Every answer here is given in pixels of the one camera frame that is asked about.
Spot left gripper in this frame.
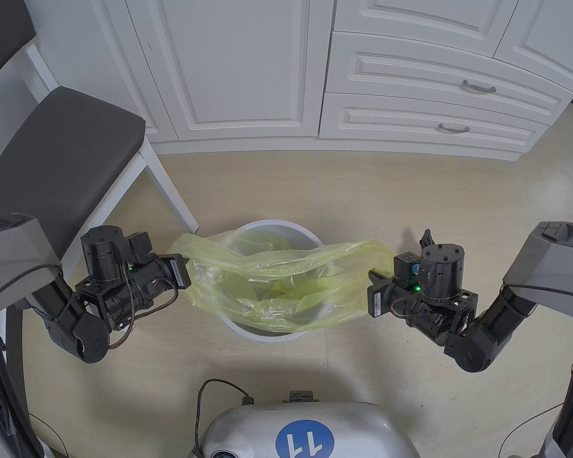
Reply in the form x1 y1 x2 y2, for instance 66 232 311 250
124 253 192 315

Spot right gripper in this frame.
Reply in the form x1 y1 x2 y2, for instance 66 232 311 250
367 277 422 319

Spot yellow-green plastic bag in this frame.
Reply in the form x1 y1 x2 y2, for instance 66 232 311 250
172 231 396 333

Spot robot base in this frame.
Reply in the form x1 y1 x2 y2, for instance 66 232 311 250
203 392 421 458

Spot white trash bin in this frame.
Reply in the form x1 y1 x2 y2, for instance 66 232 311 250
215 219 329 344

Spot white chair grey cushions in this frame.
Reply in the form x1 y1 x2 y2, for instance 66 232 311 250
0 0 200 275

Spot white wardrobe with drawers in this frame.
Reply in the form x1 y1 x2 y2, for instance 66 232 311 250
79 0 573 163

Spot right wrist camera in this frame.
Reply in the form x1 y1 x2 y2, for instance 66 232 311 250
393 252 423 287

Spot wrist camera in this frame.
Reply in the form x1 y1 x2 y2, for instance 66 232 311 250
393 252 423 287
126 232 154 268

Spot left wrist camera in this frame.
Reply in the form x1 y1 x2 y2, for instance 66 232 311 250
126 232 154 268

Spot black cable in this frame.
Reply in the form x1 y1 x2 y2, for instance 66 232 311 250
499 400 569 458
194 379 255 458
26 411 70 458

